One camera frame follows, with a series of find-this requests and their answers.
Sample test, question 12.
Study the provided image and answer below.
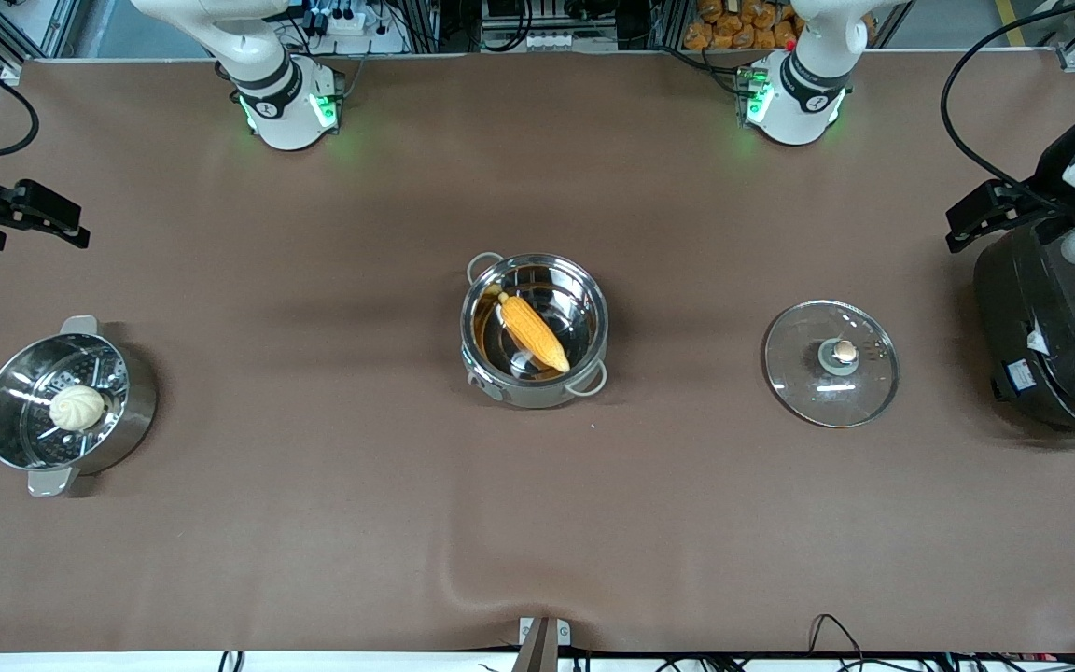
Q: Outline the glass pot lid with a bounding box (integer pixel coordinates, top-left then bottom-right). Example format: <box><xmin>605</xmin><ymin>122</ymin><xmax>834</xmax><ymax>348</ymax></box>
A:
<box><xmin>763</xmin><ymin>299</ymin><xmax>900</xmax><ymax>429</ymax></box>

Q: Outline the yellow corn cob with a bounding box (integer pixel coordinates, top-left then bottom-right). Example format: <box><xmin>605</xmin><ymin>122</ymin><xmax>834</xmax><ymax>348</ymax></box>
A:
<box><xmin>496</xmin><ymin>289</ymin><xmax>571</xmax><ymax>374</ymax></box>

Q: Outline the stainless steel steamer pot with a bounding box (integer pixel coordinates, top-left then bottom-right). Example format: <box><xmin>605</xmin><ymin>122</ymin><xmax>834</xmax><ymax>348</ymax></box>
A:
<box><xmin>0</xmin><ymin>315</ymin><xmax>158</xmax><ymax>498</ymax></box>

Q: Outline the stainless steel cooking pot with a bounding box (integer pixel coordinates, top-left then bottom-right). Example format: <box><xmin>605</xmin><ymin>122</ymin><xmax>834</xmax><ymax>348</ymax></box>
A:
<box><xmin>459</xmin><ymin>252</ymin><xmax>609</xmax><ymax>410</ymax></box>

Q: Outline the black rice cooker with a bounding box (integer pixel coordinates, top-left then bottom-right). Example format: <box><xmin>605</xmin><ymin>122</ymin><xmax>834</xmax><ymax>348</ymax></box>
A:
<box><xmin>973</xmin><ymin>224</ymin><xmax>1075</xmax><ymax>441</ymax></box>

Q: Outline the white steamed bun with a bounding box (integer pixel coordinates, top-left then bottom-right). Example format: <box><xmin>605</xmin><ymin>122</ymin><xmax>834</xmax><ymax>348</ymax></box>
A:
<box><xmin>49</xmin><ymin>385</ymin><xmax>107</xmax><ymax>432</ymax></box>

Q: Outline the bag of orange bread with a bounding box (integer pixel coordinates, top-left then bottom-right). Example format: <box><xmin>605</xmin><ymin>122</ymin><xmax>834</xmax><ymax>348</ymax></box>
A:
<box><xmin>684</xmin><ymin>0</ymin><xmax>804</xmax><ymax>52</ymax></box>

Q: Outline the white power strip with plugs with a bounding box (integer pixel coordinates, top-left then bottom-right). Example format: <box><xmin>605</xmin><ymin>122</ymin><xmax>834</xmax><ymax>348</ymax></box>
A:
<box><xmin>314</xmin><ymin>5</ymin><xmax>372</xmax><ymax>38</ymax></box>

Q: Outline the brown table mat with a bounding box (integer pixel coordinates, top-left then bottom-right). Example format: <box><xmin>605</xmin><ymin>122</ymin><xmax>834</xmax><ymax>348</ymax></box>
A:
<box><xmin>0</xmin><ymin>51</ymin><xmax>1075</xmax><ymax>654</ymax></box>

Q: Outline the long white power strip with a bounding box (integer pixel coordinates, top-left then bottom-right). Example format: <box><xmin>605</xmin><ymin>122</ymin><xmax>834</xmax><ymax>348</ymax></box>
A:
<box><xmin>521</xmin><ymin>31</ymin><xmax>621</xmax><ymax>52</ymax></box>

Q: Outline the black cable bundle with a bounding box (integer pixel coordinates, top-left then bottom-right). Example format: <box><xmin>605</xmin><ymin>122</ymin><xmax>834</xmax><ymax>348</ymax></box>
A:
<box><xmin>584</xmin><ymin>646</ymin><xmax>1075</xmax><ymax>672</ymax></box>

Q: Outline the thin black cable loop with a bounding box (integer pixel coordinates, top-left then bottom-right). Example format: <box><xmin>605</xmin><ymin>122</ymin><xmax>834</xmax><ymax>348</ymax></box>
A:
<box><xmin>806</xmin><ymin>613</ymin><xmax>865</xmax><ymax>665</ymax></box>

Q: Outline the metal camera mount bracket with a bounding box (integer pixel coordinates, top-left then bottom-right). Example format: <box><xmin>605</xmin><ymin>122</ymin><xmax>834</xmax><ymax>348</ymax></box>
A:
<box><xmin>511</xmin><ymin>616</ymin><xmax>572</xmax><ymax>672</ymax></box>

